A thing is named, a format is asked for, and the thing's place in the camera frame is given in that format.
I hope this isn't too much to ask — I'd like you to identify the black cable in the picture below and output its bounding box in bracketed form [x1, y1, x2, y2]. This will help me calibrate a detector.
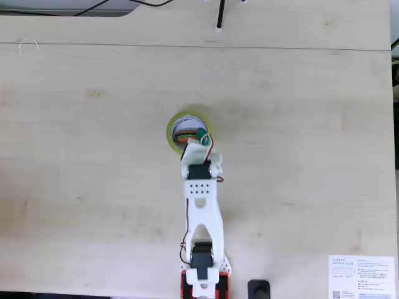
[73, 0, 107, 17]
[137, 0, 175, 7]

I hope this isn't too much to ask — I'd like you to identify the yellow tape roll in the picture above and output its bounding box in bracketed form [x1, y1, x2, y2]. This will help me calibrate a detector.
[166, 109, 214, 156]

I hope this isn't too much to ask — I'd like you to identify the toy hamburger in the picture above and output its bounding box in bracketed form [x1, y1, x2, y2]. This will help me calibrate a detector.
[173, 130, 198, 145]

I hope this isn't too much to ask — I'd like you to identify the black stand clamp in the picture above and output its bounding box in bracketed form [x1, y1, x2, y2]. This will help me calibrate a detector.
[247, 279, 271, 299]

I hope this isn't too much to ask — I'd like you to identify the white wire hook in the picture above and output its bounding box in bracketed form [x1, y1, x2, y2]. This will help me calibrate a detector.
[18, 37, 40, 55]

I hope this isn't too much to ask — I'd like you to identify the white printed paper sheet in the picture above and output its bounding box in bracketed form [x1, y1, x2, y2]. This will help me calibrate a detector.
[327, 254, 395, 299]

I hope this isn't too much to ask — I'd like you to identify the black tripod leg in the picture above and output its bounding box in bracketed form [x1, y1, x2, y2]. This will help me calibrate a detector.
[215, 0, 227, 34]

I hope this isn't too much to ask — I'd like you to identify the green toy cucumber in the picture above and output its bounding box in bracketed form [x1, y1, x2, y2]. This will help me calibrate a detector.
[195, 126, 213, 146]

